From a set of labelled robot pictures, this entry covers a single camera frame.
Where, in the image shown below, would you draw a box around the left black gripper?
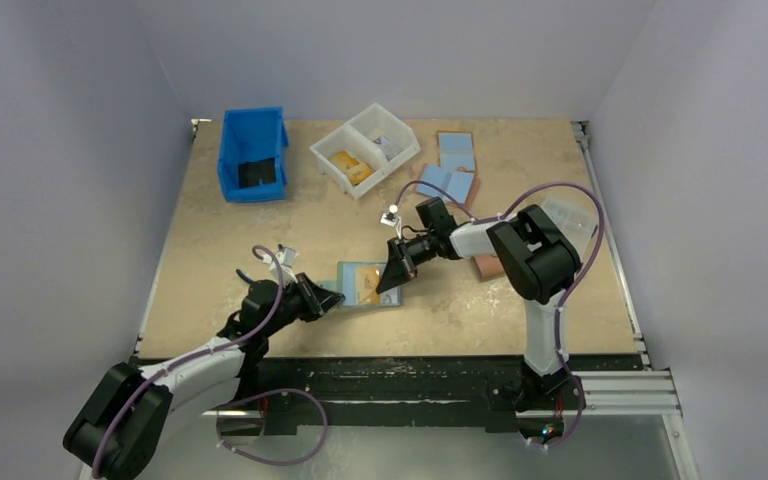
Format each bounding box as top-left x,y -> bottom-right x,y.
262,271 -> 342,338

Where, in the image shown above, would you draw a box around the green card holder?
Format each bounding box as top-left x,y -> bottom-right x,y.
337,261 -> 403,308

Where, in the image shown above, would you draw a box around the credit card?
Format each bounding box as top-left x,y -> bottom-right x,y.
373,135 -> 403,161

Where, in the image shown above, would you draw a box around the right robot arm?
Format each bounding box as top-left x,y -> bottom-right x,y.
376,197 -> 582,407

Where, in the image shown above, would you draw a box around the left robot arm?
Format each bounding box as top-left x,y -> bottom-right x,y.
62,273 -> 345,479

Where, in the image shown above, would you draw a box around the pink leather pouch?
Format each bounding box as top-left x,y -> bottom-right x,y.
473,254 -> 504,281

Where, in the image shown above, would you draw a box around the open blue brown wallet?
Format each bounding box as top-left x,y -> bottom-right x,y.
415,130 -> 479,209

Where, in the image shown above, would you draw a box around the white divided tray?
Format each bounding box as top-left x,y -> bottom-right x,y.
309,103 -> 420,199

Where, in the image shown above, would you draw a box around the black block in bin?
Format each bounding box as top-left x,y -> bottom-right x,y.
237,157 -> 277,189

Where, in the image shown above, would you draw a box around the blue plastic bin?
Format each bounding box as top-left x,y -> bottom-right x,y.
217,107 -> 289,203

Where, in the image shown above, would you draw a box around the clear plastic organizer box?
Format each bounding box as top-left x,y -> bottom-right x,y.
541,196 -> 599,256

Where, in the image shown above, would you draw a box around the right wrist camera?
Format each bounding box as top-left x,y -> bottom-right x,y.
379,204 -> 403,232

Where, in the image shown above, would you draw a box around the blue handled pliers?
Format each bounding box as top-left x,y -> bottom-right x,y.
235,269 -> 255,285

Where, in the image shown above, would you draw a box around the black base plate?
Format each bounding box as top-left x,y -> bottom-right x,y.
125,356 -> 603,437

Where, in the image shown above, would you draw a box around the aluminium rail frame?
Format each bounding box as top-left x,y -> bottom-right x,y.
198,354 -> 698,479

